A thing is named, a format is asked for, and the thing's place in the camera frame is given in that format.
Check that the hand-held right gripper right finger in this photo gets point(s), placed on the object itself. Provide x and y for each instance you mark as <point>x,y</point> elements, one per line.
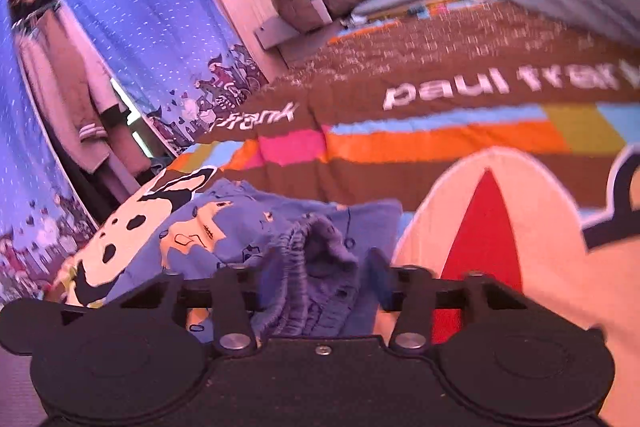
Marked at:
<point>412,302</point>

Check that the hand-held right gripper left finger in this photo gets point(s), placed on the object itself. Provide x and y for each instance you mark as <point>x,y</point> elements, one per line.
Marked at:
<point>232,302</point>

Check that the blue car print pants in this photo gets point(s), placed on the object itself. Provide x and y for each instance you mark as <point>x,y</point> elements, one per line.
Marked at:
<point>250,227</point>

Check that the colourful printed bedspread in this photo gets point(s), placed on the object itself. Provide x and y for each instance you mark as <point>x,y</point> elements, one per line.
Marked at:
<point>450,167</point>

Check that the white nightstand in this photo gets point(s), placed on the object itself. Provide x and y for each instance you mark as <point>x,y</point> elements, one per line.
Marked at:
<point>280,39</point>

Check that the pale fleece coat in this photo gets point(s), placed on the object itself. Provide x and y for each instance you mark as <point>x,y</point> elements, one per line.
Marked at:
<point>32,67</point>

